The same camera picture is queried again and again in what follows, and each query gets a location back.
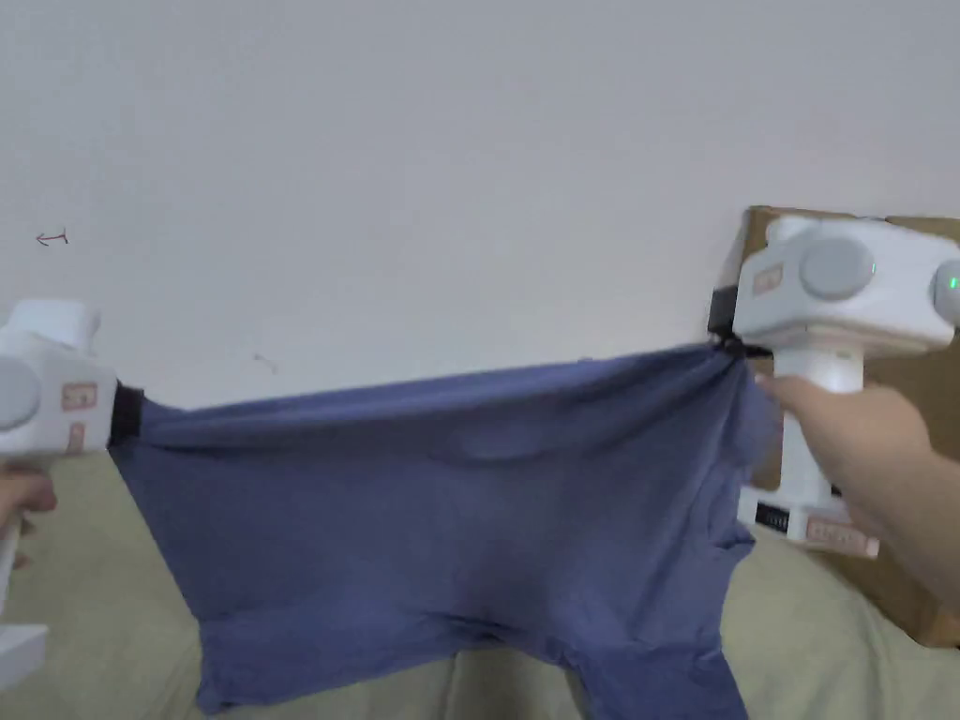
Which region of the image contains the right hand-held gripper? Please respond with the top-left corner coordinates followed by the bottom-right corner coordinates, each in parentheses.
top-left (708, 216), bottom-right (960, 560)

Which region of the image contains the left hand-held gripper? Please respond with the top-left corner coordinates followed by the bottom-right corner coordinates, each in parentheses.
top-left (0, 298), bottom-right (146, 675)

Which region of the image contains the dark blue shirt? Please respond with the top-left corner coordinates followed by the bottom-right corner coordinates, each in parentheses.
top-left (112, 346), bottom-right (786, 720)

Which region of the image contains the person's left hand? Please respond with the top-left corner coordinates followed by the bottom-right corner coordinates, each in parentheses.
top-left (0, 471), bottom-right (60, 573)

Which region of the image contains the person's right hand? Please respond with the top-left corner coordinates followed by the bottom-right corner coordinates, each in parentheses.
top-left (754, 374), bottom-right (948, 541)

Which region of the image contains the brown cardboard carton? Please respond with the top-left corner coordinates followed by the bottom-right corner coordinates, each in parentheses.
top-left (719, 205), bottom-right (960, 651)

